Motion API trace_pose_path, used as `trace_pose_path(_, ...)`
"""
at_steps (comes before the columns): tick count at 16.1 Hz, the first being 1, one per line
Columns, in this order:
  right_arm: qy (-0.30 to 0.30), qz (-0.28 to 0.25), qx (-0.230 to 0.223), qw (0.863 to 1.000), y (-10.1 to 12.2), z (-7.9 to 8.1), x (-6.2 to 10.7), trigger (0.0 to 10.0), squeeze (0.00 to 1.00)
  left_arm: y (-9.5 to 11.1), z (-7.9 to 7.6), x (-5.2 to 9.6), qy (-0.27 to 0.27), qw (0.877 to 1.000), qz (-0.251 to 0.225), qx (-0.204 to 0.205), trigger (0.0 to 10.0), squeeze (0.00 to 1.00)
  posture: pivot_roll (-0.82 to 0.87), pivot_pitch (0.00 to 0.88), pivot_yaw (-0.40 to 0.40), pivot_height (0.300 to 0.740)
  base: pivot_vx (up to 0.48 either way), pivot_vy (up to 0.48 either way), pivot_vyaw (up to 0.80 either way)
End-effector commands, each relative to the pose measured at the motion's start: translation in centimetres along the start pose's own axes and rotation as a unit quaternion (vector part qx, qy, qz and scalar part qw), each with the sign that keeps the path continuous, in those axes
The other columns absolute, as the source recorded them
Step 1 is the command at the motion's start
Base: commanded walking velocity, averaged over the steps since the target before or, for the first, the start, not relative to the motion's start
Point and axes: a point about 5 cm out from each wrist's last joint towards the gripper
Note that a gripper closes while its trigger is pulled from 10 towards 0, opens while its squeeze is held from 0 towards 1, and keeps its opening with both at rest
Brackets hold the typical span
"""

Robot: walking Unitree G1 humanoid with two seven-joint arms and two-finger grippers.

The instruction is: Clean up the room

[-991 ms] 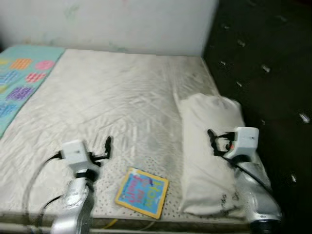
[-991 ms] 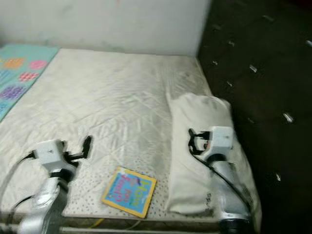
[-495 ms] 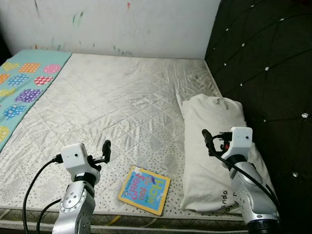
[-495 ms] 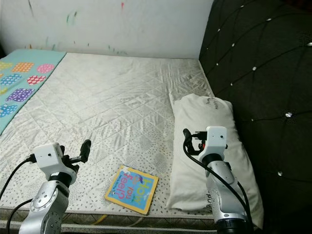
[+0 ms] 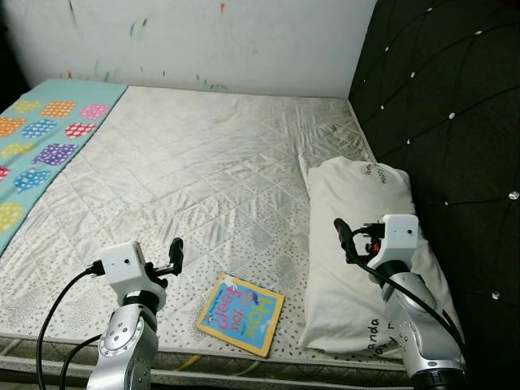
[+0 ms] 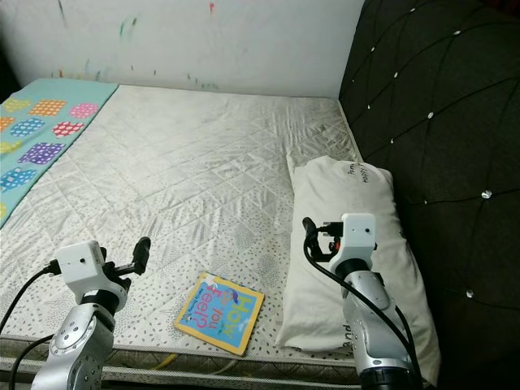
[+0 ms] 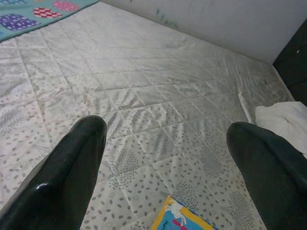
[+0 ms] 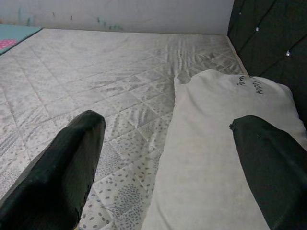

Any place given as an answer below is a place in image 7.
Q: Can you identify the white quilted mattress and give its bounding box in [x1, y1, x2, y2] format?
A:
[0, 1, 295, 230]

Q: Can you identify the teal blanket with colourful shapes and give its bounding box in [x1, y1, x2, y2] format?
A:
[0, 0, 99, 44]

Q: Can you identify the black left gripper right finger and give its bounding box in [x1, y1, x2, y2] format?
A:
[226, 121, 307, 230]

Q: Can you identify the blue yellow children's book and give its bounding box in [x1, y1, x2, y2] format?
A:
[150, 195, 219, 230]

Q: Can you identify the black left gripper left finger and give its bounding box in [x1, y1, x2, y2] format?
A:
[0, 115, 108, 230]

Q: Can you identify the white printed pillow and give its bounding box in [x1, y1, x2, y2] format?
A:
[255, 101, 307, 160]

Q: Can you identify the dark tufted headboard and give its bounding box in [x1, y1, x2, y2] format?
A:
[272, 18, 307, 107]

